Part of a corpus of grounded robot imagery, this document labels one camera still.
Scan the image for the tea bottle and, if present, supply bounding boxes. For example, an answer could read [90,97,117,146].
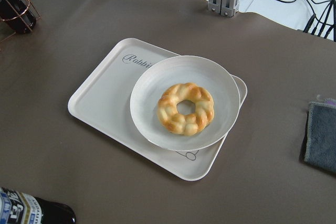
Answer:
[1,187,76,224]
[0,0,37,35]

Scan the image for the white serving tray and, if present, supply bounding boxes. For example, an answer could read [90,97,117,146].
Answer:
[68,38,247,181]

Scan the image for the white round plate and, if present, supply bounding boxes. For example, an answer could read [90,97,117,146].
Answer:
[130,56,240,151]

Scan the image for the glazed donut bread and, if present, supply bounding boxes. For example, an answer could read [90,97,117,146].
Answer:
[157,82,215,136]

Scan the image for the grey folded cloth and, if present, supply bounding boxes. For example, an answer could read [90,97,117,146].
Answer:
[304,98,335,173]

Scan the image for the copper wire bottle rack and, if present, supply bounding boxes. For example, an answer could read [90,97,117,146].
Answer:
[0,0,41,51]

